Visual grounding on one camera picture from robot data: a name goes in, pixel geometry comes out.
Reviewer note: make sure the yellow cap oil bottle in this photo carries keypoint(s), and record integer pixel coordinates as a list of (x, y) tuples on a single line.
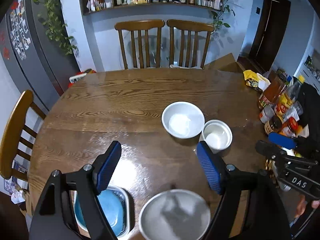
[(289, 96)]

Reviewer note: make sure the back left wooden chair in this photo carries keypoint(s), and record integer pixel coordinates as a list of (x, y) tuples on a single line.
[(140, 49)]

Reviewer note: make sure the white power strip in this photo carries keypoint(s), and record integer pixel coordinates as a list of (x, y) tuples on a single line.
[(76, 78)]

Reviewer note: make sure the hanging green vine plant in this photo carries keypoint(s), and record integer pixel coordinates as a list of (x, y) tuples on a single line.
[(55, 27)]

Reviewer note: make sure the wooden chair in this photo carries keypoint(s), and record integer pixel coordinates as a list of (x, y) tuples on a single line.
[(189, 42), (12, 136), (140, 49)]

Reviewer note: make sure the blue square plate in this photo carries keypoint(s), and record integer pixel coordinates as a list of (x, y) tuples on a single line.
[(112, 207)]

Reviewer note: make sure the dark wooden door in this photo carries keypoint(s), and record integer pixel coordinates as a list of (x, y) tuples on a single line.
[(270, 33)]

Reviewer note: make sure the small white ramekin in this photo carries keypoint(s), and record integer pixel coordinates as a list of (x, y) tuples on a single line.
[(217, 135)]

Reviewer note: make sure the cardboard box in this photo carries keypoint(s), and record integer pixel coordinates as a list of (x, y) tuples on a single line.
[(226, 63)]

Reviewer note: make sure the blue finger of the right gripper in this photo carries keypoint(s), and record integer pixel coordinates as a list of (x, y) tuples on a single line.
[(268, 149), (282, 140)]

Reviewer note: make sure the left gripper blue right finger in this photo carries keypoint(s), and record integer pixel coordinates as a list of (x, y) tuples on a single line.
[(214, 167)]

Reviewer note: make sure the yellow snack bag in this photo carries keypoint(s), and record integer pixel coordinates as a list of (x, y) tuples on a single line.
[(255, 80)]

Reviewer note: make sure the red sauce bottle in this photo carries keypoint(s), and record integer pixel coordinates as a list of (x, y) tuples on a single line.
[(271, 93)]

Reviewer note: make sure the grey refrigerator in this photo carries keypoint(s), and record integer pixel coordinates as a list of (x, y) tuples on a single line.
[(33, 61)]

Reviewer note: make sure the red stool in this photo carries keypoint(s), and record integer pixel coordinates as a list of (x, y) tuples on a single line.
[(88, 71)]

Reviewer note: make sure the large white bowl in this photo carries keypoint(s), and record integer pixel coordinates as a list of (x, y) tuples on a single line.
[(175, 214)]

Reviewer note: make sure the red lid jar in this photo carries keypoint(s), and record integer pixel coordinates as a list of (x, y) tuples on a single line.
[(289, 127)]

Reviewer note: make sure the back right wooden chair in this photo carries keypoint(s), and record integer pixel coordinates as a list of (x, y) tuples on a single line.
[(189, 42)]

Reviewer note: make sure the dark sauce jar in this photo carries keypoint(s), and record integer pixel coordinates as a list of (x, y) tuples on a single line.
[(273, 125)]

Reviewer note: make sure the medium white bowl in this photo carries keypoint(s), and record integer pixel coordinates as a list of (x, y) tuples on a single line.
[(183, 120)]

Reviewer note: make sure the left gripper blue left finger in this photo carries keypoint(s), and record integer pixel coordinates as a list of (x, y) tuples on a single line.
[(105, 165)]

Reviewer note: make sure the right green vine plant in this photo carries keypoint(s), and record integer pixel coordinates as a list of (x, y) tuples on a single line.
[(218, 16)]

